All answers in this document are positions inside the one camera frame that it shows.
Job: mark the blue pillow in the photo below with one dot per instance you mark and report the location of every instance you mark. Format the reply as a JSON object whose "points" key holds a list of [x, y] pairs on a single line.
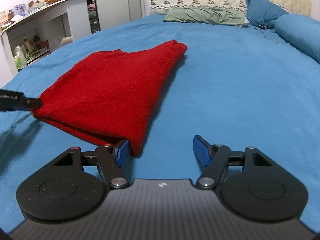
{"points": [[262, 10]]}

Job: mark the white desk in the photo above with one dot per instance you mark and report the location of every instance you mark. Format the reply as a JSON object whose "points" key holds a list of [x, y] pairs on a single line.
{"points": [[55, 11]]}

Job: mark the white bag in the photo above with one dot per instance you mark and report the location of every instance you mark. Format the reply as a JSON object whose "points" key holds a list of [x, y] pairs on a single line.
{"points": [[67, 42]]}

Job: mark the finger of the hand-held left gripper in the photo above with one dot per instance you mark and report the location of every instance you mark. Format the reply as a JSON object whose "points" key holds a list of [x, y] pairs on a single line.
{"points": [[27, 101]]}

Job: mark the bed with blue sheet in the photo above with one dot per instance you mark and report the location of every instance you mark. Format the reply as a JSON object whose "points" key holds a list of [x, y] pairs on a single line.
{"points": [[225, 85]]}

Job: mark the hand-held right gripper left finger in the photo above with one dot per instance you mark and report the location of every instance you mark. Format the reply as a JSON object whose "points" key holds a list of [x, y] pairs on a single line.
{"points": [[122, 155]]}

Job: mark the blue duvet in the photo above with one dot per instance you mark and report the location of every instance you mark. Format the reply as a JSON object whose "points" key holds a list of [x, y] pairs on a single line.
{"points": [[300, 35]]}

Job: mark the blue tin box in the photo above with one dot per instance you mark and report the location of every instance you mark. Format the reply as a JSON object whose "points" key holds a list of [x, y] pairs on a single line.
{"points": [[20, 9]]}

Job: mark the white wardrobe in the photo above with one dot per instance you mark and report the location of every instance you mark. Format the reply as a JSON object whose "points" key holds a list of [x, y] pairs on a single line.
{"points": [[117, 0]]}

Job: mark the green pillow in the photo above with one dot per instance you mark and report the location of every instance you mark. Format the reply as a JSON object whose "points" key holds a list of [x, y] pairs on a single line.
{"points": [[205, 16]]}

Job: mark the red knit sweater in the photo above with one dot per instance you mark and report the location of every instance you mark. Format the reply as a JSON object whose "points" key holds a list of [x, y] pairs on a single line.
{"points": [[107, 87]]}

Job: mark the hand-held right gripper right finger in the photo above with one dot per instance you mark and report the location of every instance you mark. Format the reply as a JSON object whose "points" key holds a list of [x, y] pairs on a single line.
{"points": [[200, 152]]}

